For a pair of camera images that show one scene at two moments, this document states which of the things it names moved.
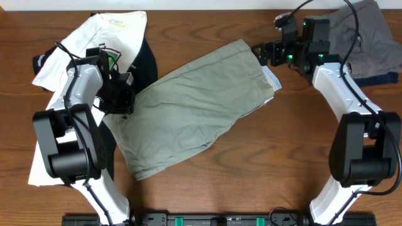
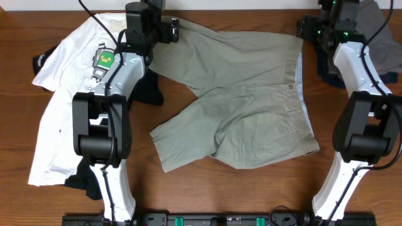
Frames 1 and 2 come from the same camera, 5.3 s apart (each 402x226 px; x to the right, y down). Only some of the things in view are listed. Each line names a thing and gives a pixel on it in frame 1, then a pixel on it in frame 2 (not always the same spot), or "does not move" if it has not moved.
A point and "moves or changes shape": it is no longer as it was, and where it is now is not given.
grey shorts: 376,51 does not move
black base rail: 218,219 does not move
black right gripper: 274,47 → 304,29
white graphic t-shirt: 120,35 does not move
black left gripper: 127,105 → 166,38
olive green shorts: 178,112 moves or changes shape
